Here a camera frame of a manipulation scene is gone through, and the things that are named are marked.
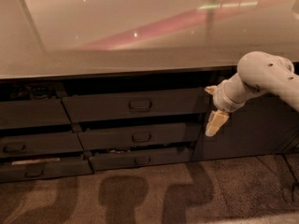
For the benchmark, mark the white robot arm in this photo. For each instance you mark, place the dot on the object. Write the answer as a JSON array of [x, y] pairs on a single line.
[[257, 73]]

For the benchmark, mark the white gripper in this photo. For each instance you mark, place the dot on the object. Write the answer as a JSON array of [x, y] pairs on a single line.
[[221, 97]]

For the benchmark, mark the grey drawer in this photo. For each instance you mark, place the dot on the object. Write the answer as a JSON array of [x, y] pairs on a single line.
[[132, 159], [128, 105], [139, 136], [32, 113], [39, 144], [44, 170]]

